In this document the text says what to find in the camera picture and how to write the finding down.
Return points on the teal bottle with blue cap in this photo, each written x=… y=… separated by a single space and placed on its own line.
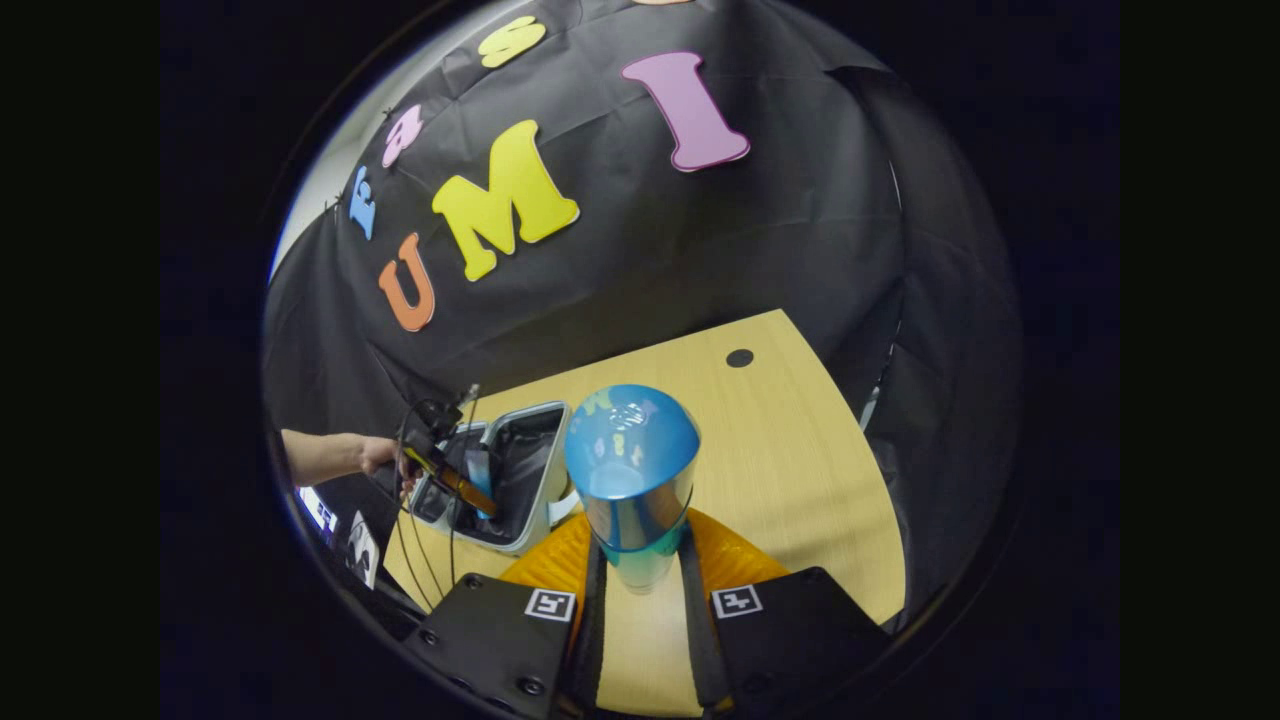
x=630 y=470

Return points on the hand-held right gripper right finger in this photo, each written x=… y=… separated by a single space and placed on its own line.
x=700 y=640

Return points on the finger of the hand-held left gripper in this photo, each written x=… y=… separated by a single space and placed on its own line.
x=460 y=487

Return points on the black backdrop cloth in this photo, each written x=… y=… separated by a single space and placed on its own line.
x=700 y=260

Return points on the blue and white printed sign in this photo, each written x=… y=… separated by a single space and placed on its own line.
x=320 y=510

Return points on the pale blue suitcase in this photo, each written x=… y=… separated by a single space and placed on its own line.
x=530 y=470

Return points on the white printed card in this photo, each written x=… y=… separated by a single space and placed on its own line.
x=362 y=550

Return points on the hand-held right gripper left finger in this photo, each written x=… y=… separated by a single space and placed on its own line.
x=590 y=620

